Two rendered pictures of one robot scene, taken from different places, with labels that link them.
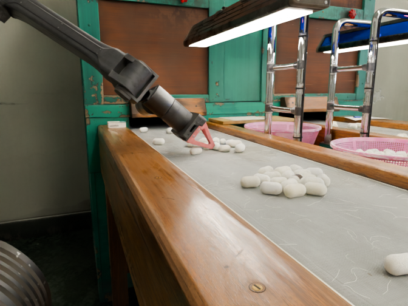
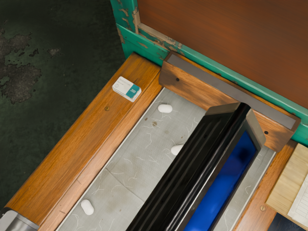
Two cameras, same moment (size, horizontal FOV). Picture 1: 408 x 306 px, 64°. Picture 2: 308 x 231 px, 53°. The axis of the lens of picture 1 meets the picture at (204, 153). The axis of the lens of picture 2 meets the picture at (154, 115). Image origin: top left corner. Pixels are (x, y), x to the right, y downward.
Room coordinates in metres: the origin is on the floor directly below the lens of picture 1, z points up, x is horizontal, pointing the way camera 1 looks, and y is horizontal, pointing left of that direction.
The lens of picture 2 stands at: (1.03, -0.04, 1.42)
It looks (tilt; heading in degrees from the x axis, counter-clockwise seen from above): 67 degrees down; 65
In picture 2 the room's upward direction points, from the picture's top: 10 degrees counter-clockwise
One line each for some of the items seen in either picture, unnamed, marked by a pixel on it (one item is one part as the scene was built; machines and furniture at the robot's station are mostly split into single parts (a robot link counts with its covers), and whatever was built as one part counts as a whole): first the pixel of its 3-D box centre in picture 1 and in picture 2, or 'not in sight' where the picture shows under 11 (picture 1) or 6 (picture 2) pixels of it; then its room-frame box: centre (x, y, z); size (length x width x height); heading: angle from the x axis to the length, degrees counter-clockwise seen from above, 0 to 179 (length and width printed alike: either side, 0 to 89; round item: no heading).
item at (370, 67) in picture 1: (368, 88); not in sight; (1.06, -0.53, 0.90); 0.20 x 0.19 x 0.45; 21
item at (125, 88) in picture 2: (116, 124); (126, 89); (1.14, 0.31, 0.77); 0.06 x 0.04 x 0.02; 111
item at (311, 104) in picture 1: (311, 104); not in sight; (1.52, -0.50, 0.83); 0.30 x 0.06 x 0.07; 111
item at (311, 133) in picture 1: (281, 138); not in sight; (1.15, -0.28, 0.72); 0.27 x 0.27 x 0.10
